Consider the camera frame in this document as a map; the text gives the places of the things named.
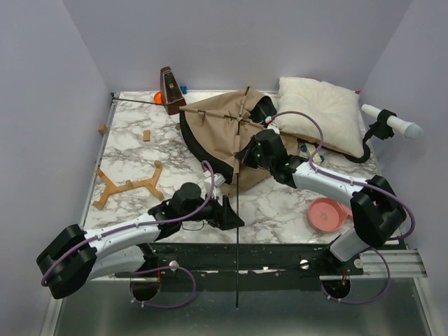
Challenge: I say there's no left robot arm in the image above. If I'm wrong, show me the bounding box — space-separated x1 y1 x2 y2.
36 183 244 299

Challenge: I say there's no blue small toy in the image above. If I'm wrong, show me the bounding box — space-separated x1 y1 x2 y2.
180 85 188 95

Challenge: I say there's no purple cable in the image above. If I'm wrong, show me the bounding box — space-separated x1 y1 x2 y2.
269 111 419 305
41 160 220 309

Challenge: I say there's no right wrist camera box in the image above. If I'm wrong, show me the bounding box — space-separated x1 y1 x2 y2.
265 116 280 134

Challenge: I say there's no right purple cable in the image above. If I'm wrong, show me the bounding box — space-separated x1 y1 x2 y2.
269 111 419 305

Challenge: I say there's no tan pet tent fabric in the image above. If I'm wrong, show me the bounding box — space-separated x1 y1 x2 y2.
179 89 299 196

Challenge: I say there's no white fluffy pillow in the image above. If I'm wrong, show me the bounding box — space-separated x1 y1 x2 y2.
275 77 363 158

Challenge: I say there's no wooden stand frame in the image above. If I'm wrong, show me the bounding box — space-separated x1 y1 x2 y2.
92 160 165 210

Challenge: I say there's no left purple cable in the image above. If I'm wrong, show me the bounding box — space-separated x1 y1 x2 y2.
41 160 220 309

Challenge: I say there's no brown wooden metronome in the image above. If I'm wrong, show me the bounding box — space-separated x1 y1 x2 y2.
160 66 186 116

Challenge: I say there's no pink cat-ear pet bowl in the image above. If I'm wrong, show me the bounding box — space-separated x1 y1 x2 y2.
307 197 347 232

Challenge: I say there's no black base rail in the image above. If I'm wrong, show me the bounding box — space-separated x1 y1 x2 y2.
118 242 363 296

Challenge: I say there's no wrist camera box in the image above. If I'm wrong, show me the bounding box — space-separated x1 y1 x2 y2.
203 171 225 191
265 116 280 134

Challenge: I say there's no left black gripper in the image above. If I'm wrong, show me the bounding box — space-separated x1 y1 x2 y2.
181 190 245 231

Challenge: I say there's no wooden toy car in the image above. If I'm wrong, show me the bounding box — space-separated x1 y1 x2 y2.
300 143 325 165

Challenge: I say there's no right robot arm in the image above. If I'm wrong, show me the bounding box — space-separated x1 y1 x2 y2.
235 129 407 274

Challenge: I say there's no white microphone on mount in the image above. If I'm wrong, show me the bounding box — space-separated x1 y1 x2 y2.
344 104 424 164

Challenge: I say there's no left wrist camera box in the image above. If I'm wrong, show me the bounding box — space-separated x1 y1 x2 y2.
203 171 225 191

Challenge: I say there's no orange plastic cup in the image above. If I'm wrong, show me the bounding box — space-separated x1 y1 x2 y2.
153 91 163 105

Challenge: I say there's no small wooden block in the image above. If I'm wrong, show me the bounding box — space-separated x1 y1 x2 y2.
143 130 151 142

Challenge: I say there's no wooden block on edge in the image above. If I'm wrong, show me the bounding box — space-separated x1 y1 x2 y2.
97 125 107 134

